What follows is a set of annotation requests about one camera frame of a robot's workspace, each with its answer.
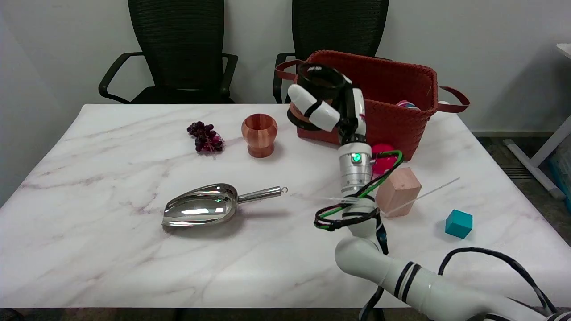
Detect pink pomegranate toy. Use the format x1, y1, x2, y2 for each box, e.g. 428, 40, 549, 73
371, 143, 398, 175

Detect black office chair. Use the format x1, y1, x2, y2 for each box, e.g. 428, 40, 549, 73
273, 0, 390, 104
99, 0, 239, 105

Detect shiny metal scoop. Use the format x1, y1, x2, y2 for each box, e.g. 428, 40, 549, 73
161, 183, 288, 228

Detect dark purple grape bunch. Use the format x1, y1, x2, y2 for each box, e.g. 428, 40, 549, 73
187, 121, 225, 154

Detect brown woven storage basket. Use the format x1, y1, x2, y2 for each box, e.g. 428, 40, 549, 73
275, 50, 470, 161

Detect clear plastic zip tie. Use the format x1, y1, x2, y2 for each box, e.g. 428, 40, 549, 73
383, 177, 461, 218

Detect light wooden block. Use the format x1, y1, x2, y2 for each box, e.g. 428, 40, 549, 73
375, 167, 422, 218

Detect striped wooden cup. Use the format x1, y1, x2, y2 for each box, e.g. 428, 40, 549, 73
241, 113, 278, 158

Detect green and black cable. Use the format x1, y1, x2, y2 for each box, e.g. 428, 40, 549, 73
314, 149, 405, 231

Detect black looping cable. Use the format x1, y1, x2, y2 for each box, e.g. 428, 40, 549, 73
437, 247, 559, 318

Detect teal cube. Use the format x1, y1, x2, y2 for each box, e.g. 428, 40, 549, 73
445, 209, 473, 239

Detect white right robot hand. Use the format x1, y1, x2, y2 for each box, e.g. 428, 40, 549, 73
287, 74, 367, 145

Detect white desk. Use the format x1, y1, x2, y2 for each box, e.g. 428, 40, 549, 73
503, 43, 571, 200

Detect black pen container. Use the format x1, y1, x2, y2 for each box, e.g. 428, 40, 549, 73
287, 62, 354, 132

